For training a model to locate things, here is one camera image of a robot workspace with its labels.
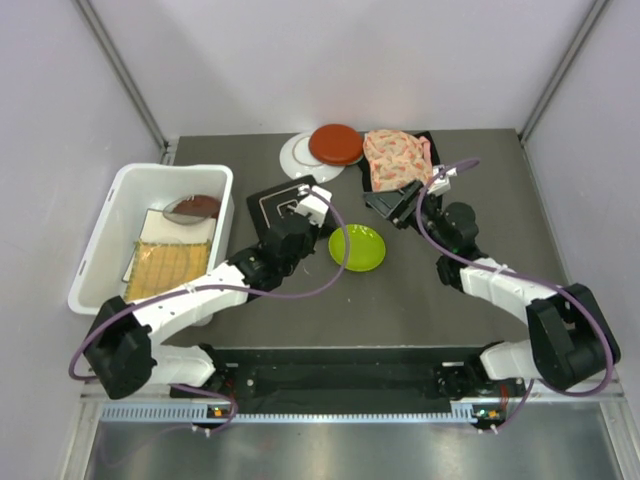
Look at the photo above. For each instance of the black square plate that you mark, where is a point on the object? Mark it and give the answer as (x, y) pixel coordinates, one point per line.
(274, 206)

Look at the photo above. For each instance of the red plate at back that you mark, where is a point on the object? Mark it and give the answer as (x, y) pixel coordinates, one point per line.
(336, 145)

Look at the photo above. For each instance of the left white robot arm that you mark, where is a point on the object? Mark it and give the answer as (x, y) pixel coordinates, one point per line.
(127, 346)

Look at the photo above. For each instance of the floral pink cloth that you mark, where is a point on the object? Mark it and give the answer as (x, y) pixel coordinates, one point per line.
(395, 160)

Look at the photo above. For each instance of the red round plate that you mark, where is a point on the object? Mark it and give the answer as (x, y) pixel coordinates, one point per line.
(197, 205)

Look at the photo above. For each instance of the yellow woven square plate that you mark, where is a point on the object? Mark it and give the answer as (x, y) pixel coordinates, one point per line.
(160, 267)

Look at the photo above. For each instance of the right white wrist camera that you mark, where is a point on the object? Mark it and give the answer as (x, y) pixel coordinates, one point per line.
(440, 181)

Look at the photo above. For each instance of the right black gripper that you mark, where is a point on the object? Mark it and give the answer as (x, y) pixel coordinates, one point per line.
(392, 204)

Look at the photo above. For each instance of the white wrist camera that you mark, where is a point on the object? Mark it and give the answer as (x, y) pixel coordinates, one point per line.
(440, 181)
(313, 203)

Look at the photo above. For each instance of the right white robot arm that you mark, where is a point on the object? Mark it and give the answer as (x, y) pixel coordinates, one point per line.
(569, 337)

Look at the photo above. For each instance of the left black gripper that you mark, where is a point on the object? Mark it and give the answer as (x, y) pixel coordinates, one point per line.
(315, 231)

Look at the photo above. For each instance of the clear glass plate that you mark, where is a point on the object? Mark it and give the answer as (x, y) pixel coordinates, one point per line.
(180, 219)

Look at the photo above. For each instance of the black cloth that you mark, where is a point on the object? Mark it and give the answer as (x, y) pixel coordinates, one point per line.
(434, 150)

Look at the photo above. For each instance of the green plate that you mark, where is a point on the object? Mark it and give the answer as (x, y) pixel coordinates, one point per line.
(367, 249)

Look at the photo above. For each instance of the white plastic bin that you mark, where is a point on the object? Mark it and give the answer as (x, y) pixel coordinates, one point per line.
(135, 189)

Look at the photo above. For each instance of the white square plate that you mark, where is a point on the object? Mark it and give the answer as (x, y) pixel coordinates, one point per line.
(166, 228)

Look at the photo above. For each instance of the grey cable duct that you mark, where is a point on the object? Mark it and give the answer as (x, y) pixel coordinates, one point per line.
(209, 412)

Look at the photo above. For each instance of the white round rimmed plate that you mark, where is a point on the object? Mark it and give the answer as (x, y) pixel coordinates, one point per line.
(296, 161)

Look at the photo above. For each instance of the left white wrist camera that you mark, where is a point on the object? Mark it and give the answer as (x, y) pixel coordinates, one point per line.
(313, 203)

